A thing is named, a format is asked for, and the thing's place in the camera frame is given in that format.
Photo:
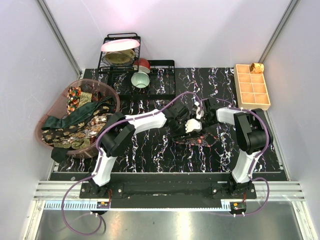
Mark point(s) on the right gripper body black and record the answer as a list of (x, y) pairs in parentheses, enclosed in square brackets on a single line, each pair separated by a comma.
[(205, 121)]

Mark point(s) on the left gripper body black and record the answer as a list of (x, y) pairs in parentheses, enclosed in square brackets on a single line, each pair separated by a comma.
[(179, 128)]

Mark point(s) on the dark floral red-dotted tie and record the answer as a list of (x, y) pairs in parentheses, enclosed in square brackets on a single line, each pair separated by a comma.
[(200, 140)]

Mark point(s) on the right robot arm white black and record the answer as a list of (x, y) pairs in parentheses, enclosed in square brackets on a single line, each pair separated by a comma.
[(253, 135)]

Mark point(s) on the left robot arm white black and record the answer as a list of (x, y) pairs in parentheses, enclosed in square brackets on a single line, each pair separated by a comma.
[(117, 134)]

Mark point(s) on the wooden compartment box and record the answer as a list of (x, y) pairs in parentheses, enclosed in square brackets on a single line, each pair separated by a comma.
[(251, 89)]

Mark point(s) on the pale green ceramic bowl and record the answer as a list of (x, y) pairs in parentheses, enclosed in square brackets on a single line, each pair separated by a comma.
[(140, 79)]

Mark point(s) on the rolled beige tie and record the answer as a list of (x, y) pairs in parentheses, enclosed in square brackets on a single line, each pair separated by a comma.
[(256, 68)]

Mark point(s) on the red bowl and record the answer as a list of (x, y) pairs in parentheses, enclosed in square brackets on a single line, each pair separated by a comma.
[(142, 65)]

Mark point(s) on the olive yellow plate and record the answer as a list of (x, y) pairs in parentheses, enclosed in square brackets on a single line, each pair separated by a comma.
[(120, 58)]

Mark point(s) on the olive gold patterned tie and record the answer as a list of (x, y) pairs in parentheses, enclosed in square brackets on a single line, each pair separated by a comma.
[(85, 98)]

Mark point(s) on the pink plate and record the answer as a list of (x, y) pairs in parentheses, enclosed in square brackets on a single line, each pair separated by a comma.
[(120, 45)]

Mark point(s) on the brown translucent plastic basin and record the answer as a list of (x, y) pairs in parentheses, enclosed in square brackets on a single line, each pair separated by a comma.
[(99, 91)]

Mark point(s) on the colourful cartoon pattern tie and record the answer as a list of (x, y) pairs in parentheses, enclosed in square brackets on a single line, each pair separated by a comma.
[(73, 98)]

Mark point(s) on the dark green tie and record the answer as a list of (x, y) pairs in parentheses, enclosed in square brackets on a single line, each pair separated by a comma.
[(81, 113)]

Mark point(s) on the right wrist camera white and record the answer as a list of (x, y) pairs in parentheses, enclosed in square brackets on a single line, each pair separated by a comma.
[(199, 112)]

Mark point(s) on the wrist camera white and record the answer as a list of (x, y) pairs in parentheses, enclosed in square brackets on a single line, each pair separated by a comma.
[(193, 125), (199, 112)]

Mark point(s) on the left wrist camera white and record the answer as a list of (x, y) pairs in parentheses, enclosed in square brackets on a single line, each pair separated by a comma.
[(193, 125)]

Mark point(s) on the black wire dish rack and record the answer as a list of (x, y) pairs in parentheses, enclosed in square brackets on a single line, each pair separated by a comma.
[(162, 85)]

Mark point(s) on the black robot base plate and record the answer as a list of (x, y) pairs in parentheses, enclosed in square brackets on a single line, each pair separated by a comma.
[(167, 202)]

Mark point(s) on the aluminium frame rail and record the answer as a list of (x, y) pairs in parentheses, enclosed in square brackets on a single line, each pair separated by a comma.
[(259, 190)]

